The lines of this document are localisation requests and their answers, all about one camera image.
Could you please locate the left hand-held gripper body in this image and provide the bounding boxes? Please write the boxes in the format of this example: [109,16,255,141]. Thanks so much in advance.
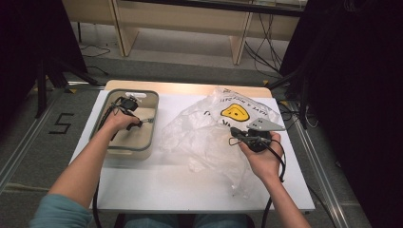
[108,96,141,113]

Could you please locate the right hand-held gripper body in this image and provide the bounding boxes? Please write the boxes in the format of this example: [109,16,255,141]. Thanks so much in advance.
[243,117,287,154]

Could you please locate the beige plastic bin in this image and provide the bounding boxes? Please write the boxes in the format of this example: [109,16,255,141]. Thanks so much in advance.
[88,88,161,162]

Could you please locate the clear plastic bag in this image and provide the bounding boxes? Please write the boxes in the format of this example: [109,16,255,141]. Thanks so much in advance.
[160,86,283,200]

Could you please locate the person's left hand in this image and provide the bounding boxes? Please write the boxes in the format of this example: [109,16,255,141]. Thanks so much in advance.
[104,108,141,133]

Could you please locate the person's right hand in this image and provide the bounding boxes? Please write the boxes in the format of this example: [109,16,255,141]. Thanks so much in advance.
[238,132,285,184]

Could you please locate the black metal stand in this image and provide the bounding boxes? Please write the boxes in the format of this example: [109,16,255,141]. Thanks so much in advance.
[33,57,100,120]
[266,61,318,129]

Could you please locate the white table cover sheet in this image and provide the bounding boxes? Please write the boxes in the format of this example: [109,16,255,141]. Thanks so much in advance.
[69,89,317,213]

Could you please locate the light wooden desk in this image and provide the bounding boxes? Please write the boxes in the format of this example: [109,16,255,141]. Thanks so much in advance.
[61,0,306,67]

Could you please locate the black curtain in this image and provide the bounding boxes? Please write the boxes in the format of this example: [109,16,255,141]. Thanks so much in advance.
[0,0,88,127]
[278,0,403,228]

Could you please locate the person's legs in jeans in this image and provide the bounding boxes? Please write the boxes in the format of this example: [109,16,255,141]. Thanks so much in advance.
[123,213,250,228]

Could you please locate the person's teal sleeve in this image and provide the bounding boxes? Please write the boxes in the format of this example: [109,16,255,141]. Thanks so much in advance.
[29,193,93,228]

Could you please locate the black floor cable bundle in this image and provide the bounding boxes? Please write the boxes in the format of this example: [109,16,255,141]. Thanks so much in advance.
[277,100,319,129]

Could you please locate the thin black floor cable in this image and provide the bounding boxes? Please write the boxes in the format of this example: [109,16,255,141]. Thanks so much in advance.
[77,22,112,77]

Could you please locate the black cables under desk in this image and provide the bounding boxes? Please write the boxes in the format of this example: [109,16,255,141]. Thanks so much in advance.
[242,12,288,79]

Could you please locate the metal floor rail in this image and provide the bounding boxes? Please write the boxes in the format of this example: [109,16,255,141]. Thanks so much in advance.
[0,89,66,193]
[293,122,351,228]

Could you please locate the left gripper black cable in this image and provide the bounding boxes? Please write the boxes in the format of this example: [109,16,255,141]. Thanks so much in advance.
[91,99,123,228]

